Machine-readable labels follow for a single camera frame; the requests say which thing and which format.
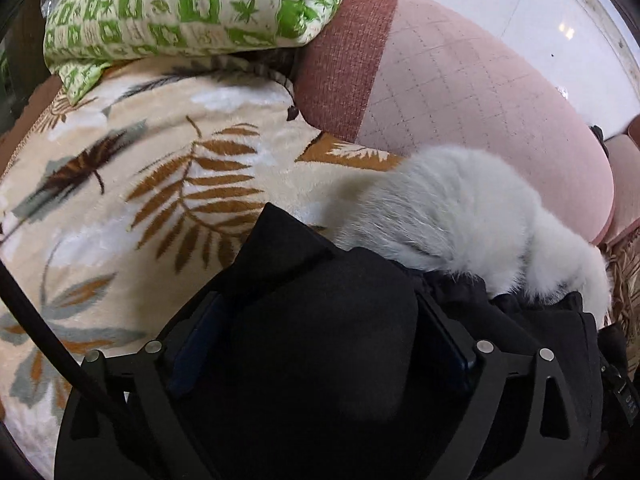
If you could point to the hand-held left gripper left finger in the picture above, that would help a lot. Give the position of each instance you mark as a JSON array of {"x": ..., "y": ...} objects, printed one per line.
[{"x": 197, "y": 345}]

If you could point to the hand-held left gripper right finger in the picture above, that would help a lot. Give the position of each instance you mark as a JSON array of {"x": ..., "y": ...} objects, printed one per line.
[{"x": 450, "y": 345}]

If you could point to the black coat with white fur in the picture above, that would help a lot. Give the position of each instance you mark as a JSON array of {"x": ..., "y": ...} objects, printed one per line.
[{"x": 325, "y": 340}]

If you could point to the leaf print fleece blanket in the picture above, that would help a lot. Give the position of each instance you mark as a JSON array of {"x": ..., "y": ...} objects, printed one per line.
[{"x": 150, "y": 200}]

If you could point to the pink sofa back cushion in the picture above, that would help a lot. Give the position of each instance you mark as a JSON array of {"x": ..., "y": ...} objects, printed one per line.
[{"x": 625, "y": 195}]

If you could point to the pink sofa armrest bolster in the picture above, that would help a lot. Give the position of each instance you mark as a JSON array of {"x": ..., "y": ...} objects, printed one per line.
[{"x": 475, "y": 105}]

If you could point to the glass panel door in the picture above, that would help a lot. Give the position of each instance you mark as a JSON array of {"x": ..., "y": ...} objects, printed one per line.
[{"x": 17, "y": 60}]

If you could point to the green patterned quilt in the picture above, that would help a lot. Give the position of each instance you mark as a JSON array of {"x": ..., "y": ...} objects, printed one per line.
[{"x": 200, "y": 5}]

